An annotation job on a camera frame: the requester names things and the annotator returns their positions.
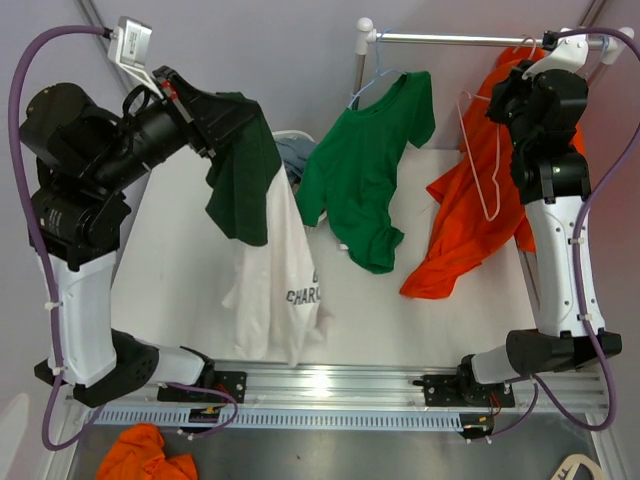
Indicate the orange t shirt right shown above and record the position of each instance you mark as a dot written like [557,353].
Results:
[479,204]

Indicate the light blue wire hanger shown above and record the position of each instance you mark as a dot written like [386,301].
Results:
[360,86]

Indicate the white metal clothes rack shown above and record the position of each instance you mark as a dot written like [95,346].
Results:
[625,37]

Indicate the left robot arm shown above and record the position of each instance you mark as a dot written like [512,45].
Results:
[87,156]

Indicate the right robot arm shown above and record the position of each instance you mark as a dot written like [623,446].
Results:
[541,112]

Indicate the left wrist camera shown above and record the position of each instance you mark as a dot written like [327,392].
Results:
[128,50]

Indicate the wooden hanger on floor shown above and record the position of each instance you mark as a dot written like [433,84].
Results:
[570,466]

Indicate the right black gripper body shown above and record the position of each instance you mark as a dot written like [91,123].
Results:
[508,105]

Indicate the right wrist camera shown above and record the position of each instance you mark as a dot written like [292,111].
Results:
[568,51]

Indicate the aluminium mounting rail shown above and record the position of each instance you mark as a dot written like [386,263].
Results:
[350,387]

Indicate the slotted cable duct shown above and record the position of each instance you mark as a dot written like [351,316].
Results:
[196,418]

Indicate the white plastic laundry basket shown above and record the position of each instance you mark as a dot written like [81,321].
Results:
[290,165]

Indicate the grey blue t shirt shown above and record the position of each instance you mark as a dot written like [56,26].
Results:
[295,155]

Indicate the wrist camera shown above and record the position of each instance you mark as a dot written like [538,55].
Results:
[568,51]
[128,50]

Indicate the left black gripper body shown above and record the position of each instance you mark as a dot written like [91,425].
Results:
[162,126]

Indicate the orange cloth on floor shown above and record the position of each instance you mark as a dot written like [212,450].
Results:
[138,453]

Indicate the dark green white t shirt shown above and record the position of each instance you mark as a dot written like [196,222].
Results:
[275,296]

